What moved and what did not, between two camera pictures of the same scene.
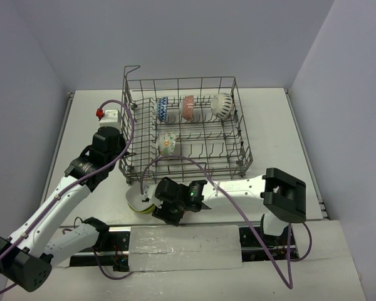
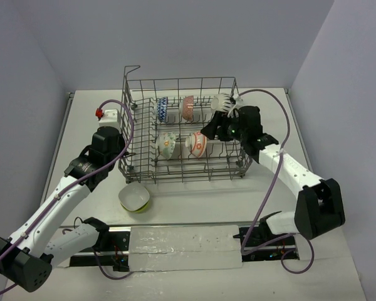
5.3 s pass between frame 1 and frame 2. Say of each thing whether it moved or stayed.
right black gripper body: moved
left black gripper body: stayed
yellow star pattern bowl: stayed
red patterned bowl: stayed
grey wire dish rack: stayed
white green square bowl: moved
